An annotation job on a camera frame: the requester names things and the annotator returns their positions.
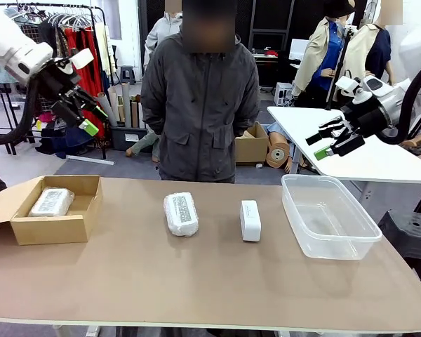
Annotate black clothes rack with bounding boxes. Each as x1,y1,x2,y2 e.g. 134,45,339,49
0,2,108,161

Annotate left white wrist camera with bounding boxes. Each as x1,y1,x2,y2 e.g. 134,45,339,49
71,48,94,70

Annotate right arm black hose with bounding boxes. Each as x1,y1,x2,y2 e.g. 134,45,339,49
378,58,421,145

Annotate metal floor bar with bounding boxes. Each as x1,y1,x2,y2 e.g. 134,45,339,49
65,155,116,166

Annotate mannequin legs piece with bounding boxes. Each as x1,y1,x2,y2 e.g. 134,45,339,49
125,128,161,163

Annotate left arm black hose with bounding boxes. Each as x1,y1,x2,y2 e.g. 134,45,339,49
0,79,43,147

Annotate person in light grey hoodie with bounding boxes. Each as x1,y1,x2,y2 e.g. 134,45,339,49
143,0,183,77

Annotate small grey stool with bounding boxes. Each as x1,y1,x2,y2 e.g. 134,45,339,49
120,65,137,86

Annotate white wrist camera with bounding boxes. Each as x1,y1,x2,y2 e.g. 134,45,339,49
71,48,94,70
335,75,364,105

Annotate arm black hose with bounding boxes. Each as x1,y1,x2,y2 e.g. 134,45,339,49
378,58,421,145
0,79,43,147

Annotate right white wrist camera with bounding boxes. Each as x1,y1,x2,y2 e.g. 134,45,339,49
335,75,364,105

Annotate mannequin with black hat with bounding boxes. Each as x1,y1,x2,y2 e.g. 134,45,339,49
291,0,350,108

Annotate person in grey jacket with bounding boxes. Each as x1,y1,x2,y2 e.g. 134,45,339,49
140,0,261,184

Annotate clear plastic container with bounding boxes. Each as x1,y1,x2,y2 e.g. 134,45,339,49
280,174,383,261

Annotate small brown floor carton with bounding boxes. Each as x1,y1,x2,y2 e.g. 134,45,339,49
234,121,270,166

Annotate white monitor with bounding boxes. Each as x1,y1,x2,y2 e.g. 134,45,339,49
288,38,312,61

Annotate unwrapped white clock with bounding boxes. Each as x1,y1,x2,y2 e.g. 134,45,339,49
239,199,262,242

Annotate black tripod stand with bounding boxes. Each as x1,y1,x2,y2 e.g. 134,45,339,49
326,25,357,110

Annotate red hanging garments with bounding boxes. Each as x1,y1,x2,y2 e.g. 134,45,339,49
63,27,106,140

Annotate bubble clock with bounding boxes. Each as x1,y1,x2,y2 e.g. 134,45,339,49
163,191,200,238
27,187,75,218

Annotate beige hanging fabric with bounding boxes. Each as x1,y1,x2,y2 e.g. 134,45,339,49
94,22,109,87

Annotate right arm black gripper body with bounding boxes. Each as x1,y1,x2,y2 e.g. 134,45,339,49
342,100,389,139

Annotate white computer case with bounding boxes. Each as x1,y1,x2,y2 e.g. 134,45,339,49
274,81,295,107

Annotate open brown cardboard box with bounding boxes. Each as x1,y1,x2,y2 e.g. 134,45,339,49
0,174,105,246

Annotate black plastic stool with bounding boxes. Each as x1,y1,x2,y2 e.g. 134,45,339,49
377,209,421,282

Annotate mannequin in navy top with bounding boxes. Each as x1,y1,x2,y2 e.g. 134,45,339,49
347,0,396,87

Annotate large white table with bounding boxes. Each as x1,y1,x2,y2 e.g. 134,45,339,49
266,105,421,186

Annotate pale slanted paper roll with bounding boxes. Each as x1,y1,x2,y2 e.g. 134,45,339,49
97,91,119,128

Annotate brown cardboard spool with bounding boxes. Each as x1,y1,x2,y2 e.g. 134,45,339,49
265,132,291,170

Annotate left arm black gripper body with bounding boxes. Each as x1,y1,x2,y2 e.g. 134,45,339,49
38,68,81,103

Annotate dark grey storage bin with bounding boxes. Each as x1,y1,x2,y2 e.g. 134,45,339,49
109,124,152,151

